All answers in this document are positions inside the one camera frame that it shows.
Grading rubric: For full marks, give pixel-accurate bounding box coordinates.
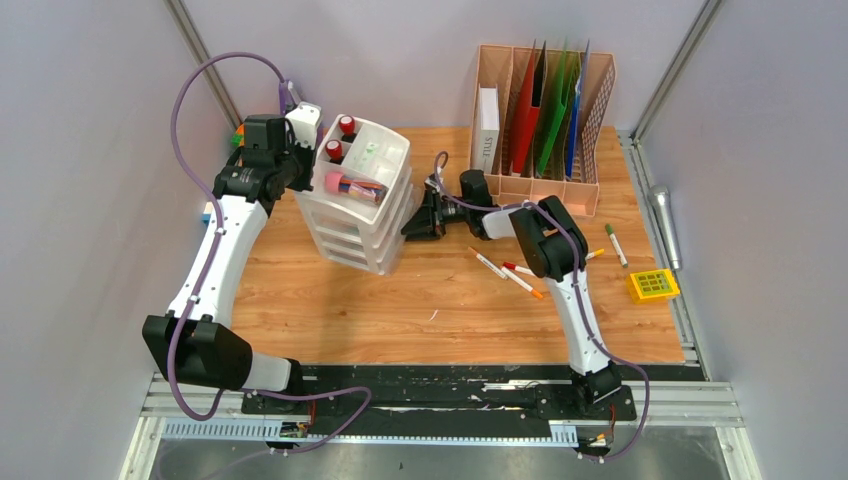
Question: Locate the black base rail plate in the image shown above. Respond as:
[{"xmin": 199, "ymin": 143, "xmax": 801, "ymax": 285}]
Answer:
[{"xmin": 241, "ymin": 364, "xmax": 639, "ymax": 437}]

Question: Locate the white hardcover book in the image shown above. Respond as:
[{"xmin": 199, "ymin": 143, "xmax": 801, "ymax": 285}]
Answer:
[{"xmin": 470, "ymin": 86, "xmax": 500, "ymax": 174}]

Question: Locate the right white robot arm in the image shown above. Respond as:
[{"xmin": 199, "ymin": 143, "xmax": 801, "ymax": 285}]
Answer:
[{"xmin": 401, "ymin": 169, "xmax": 621, "ymax": 418}]

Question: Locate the blue white small block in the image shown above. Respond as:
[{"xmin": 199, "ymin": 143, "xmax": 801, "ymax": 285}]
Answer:
[{"xmin": 201, "ymin": 202, "xmax": 216, "ymax": 227}]

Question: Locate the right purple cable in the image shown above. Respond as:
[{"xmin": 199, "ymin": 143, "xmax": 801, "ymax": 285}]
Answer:
[{"xmin": 433, "ymin": 150, "xmax": 652, "ymax": 463}]

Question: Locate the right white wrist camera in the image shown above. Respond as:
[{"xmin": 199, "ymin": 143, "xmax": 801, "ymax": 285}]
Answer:
[{"xmin": 425, "ymin": 173, "xmax": 445, "ymax": 192}]

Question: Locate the green folder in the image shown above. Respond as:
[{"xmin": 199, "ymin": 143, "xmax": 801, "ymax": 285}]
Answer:
[{"xmin": 533, "ymin": 42, "xmax": 580, "ymax": 180}]

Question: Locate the red folder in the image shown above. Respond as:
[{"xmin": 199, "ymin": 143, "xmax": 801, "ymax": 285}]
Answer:
[{"xmin": 508, "ymin": 41, "xmax": 547, "ymax": 177}]

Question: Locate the pink plastic file organizer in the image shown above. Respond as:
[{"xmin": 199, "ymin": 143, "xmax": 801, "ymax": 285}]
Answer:
[{"xmin": 469, "ymin": 44, "xmax": 617, "ymax": 217}]

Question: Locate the yellow small crate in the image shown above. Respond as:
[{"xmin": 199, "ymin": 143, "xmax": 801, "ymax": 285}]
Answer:
[{"xmin": 626, "ymin": 269, "xmax": 680, "ymax": 304}]

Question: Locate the orange tape dispenser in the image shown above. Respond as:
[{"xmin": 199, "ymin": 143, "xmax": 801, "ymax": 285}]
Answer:
[{"xmin": 231, "ymin": 124, "xmax": 245, "ymax": 148}]

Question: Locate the red black stamp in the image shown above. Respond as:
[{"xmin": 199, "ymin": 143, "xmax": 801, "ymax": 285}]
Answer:
[{"xmin": 325, "ymin": 139, "xmax": 344, "ymax": 165}]

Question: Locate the purple cable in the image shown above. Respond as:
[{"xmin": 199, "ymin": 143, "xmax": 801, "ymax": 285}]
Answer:
[
  {"xmin": 433, "ymin": 150, "xmax": 652, "ymax": 463},
  {"xmin": 165, "ymin": 52, "xmax": 372, "ymax": 458}
]

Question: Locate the yellow cap white marker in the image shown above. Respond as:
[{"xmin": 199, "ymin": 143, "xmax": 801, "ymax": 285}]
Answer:
[{"xmin": 585, "ymin": 248, "xmax": 605, "ymax": 261}]

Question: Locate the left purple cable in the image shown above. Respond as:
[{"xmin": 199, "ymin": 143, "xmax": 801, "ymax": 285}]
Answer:
[{"xmin": 165, "ymin": 52, "xmax": 372, "ymax": 458}]

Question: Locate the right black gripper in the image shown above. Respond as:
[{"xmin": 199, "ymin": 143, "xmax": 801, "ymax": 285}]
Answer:
[{"xmin": 403, "ymin": 189, "xmax": 474, "ymax": 240}]

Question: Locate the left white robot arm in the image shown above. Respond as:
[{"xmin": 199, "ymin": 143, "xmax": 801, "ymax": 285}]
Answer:
[{"xmin": 142, "ymin": 113, "xmax": 323, "ymax": 413}]

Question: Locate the purple object at wall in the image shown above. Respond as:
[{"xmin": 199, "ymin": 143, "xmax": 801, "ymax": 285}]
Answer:
[{"xmin": 278, "ymin": 80, "xmax": 302, "ymax": 115}]

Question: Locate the white plastic drawer unit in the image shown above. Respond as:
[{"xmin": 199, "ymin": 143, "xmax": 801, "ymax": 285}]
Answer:
[{"xmin": 295, "ymin": 114, "xmax": 415, "ymax": 276}]

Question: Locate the pink highlighter pack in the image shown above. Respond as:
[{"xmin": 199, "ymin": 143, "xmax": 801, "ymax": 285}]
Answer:
[{"xmin": 324, "ymin": 171, "xmax": 389, "ymax": 206}]

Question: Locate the blue folder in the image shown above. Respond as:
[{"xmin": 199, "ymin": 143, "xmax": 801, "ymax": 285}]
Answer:
[{"xmin": 565, "ymin": 40, "xmax": 591, "ymax": 180}]

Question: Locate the red cap white marker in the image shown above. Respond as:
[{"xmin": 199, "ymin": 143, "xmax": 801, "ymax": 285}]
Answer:
[{"xmin": 503, "ymin": 262, "xmax": 535, "ymax": 276}]

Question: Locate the green cap white marker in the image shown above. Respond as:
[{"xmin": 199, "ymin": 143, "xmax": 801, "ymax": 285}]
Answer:
[{"xmin": 605, "ymin": 224, "xmax": 629, "ymax": 268}]

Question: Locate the red round stamp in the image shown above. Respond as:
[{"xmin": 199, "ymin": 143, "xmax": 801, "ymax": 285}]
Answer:
[{"xmin": 338, "ymin": 115, "xmax": 357, "ymax": 144}]

